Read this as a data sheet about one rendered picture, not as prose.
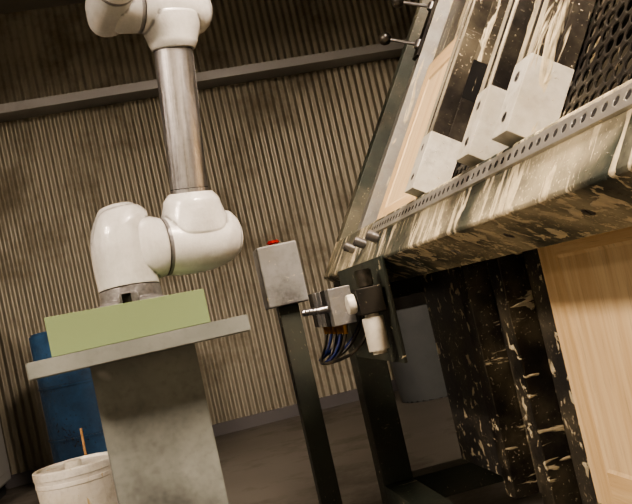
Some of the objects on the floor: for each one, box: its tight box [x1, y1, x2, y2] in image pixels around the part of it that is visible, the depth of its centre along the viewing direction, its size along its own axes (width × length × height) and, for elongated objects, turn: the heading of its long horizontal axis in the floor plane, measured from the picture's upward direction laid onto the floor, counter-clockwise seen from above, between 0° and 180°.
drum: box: [29, 331, 107, 464], centre depth 491 cm, size 61×61×92 cm
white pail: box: [32, 428, 118, 504], centre depth 308 cm, size 32×30×47 cm
